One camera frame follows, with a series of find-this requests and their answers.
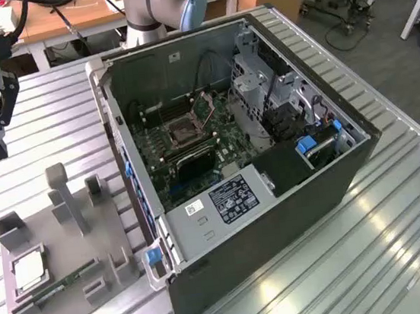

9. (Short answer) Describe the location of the white box on desk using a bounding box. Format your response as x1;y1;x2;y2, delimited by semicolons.
0;4;19;33

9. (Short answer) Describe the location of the black looped case wire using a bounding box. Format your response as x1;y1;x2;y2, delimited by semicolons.
187;50;225;94

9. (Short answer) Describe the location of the green motherboard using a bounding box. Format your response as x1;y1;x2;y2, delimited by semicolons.
126;86;266;212

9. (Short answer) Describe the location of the silver drive cage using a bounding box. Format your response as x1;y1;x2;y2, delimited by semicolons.
226;48;281;143

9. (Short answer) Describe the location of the blue case latch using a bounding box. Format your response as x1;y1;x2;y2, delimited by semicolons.
144;248;162;268

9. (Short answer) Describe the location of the silver square CPU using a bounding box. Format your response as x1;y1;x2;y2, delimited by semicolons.
11;252;49;293

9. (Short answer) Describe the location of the silver power supply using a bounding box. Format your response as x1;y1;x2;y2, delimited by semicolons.
158;163;284;265

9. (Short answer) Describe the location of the CPU socket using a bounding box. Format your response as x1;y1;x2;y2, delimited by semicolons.
167;116;204;151

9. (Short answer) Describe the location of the green RAM stick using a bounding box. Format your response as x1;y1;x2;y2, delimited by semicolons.
27;258;100;302

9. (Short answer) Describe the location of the silver case handle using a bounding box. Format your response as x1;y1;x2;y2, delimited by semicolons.
139;237;173;292

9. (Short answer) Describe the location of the wooden desk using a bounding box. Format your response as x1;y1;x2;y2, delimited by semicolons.
6;0;250;71

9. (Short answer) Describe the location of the grey parts rack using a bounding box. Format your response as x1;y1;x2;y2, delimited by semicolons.
0;155;145;314

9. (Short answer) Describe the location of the thick black camera cable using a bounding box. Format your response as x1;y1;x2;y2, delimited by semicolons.
2;0;33;41

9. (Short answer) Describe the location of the black cable with brass connector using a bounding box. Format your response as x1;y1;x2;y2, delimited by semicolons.
54;4;85;44

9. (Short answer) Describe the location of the metal socket cover frame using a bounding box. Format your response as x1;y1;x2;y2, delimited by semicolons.
187;91;218;132

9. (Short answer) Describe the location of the hard disk in blue carrier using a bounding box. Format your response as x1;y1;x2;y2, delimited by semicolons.
293;125;341;172

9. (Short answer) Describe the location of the open black PC case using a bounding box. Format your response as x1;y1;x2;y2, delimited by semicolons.
80;0;403;314

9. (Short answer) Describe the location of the black RAM slot bank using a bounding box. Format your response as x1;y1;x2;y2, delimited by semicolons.
147;141;212;170
137;97;195;130

